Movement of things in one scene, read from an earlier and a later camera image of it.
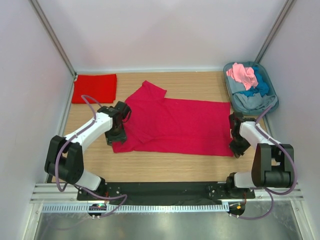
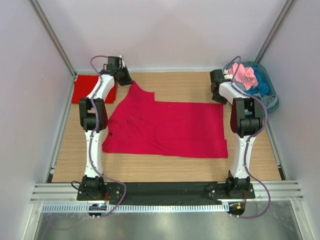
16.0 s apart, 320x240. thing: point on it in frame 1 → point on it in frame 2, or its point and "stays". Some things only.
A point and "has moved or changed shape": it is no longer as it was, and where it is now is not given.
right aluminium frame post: [275, 30] stays
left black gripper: [121, 137] → [128, 80]
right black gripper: [238, 151] → [223, 100]
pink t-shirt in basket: [244, 75] stays
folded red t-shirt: [102, 88] stays
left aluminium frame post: [53, 36] stays
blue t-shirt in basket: [262, 87] stays
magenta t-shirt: [159, 125] has moved or changed shape
